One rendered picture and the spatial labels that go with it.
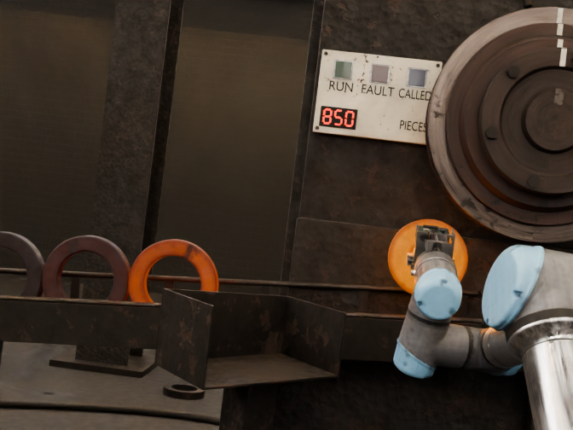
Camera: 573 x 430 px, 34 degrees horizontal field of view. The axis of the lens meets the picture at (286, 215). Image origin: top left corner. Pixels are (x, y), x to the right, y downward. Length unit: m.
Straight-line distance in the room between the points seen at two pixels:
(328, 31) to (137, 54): 2.61
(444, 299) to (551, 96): 0.50
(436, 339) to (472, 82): 0.56
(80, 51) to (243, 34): 1.44
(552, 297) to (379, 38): 1.00
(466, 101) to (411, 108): 0.19
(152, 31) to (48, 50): 3.99
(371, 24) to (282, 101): 6.01
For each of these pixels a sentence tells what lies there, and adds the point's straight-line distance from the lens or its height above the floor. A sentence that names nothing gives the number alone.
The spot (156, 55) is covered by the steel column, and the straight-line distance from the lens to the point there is 4.60.
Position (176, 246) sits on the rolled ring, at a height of 0.78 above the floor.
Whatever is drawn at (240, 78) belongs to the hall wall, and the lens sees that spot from 8.14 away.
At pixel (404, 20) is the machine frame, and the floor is 1.32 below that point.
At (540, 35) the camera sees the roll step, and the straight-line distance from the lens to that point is 1.94.
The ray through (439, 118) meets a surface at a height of 1.10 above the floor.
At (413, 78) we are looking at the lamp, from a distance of 2.05.
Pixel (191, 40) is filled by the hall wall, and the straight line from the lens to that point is 8.26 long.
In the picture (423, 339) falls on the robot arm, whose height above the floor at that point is 0.70.
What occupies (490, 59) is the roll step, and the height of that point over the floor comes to 1.23.
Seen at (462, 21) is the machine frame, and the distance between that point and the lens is 2.10.
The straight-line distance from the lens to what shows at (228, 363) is 1.72.
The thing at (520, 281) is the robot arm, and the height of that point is 0.84.
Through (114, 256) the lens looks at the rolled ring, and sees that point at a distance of 1.99.
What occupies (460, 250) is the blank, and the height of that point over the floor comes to 0.85.
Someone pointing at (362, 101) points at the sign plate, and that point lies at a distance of 2.04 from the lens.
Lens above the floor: 0.90
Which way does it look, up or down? 1 degrees down
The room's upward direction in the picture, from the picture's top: 7 degrees clockwise
